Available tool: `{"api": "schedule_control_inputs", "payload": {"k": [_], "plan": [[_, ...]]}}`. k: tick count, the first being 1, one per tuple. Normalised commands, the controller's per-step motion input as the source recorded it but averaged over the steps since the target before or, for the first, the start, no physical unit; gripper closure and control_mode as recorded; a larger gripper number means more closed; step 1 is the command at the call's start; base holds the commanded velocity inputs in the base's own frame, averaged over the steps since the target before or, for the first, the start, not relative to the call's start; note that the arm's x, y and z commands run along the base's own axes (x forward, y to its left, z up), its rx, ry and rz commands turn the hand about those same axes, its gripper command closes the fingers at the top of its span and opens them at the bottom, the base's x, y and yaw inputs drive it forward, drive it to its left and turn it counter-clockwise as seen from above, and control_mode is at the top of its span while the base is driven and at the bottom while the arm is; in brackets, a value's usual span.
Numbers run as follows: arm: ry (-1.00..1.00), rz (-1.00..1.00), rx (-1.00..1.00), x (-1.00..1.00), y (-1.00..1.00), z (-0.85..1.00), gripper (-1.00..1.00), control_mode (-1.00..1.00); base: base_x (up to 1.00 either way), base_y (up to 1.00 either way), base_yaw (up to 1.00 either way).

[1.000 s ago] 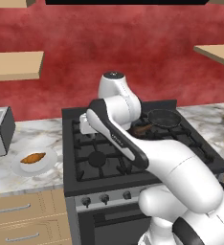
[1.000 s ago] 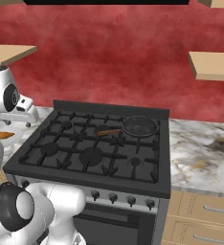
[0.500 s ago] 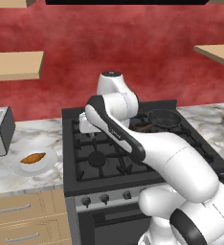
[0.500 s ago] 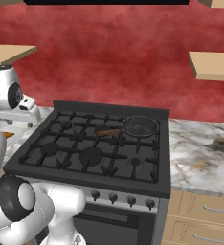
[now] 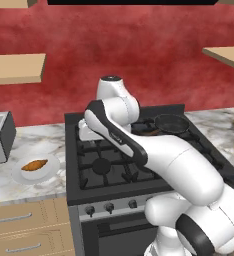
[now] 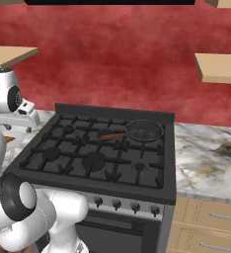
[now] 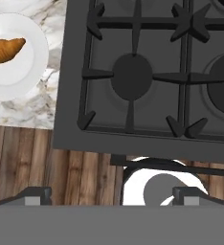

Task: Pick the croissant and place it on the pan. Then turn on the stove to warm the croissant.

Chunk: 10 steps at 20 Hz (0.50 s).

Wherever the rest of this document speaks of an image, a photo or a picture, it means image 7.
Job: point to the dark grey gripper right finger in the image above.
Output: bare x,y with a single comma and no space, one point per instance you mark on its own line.
185,194

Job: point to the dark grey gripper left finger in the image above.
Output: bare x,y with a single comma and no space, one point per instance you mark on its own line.
37,194

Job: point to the golden brown croissant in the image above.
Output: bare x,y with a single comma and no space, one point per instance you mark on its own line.
4,50

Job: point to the white and black round thing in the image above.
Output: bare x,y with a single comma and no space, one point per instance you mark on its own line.
134,188

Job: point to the dark grey gas hob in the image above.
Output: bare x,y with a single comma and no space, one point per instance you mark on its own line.
72,95

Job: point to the white round plate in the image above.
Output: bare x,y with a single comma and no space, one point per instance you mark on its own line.
18,76

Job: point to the black cast iron hob grate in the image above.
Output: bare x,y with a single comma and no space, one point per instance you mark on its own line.
136,22
198,24

